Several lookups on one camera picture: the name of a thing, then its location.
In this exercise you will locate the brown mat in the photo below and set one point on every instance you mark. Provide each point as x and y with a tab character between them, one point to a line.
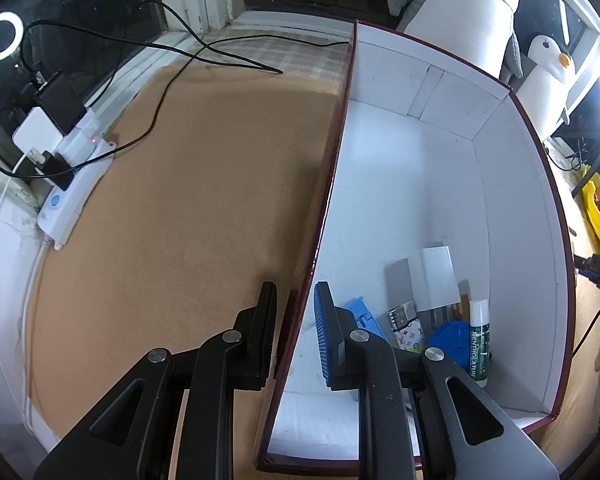
180	225

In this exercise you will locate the white charger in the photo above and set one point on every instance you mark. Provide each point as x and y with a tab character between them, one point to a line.
36	132

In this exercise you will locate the white power strip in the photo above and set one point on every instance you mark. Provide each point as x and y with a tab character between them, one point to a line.
75	195

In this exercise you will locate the white cardboard box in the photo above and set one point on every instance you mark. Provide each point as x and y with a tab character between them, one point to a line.
420	175

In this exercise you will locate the patterned white lighter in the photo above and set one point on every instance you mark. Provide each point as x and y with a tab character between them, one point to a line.
409	337

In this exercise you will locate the black charger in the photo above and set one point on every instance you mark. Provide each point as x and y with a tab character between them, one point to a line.
60	102

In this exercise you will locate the white green stick tube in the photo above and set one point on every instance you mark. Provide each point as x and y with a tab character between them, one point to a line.
479	345

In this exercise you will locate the large penguin plush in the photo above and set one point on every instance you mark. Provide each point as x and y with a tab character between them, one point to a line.
460	15

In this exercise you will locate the blue round lid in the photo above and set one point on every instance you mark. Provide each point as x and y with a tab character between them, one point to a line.
452	342

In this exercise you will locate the small penguin plush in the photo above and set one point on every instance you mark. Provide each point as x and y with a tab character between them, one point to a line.
542	95

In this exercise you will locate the black plug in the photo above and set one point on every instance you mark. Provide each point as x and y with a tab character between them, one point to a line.
55	172

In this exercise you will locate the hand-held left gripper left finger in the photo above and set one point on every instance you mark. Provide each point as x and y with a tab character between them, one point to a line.
265	340

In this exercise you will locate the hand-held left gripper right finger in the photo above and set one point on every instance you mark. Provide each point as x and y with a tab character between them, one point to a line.
322	330

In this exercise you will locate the small white box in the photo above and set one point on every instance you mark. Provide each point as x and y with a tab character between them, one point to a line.
440	277

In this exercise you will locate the blue plastic clip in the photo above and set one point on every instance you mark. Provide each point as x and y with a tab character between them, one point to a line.
365	317

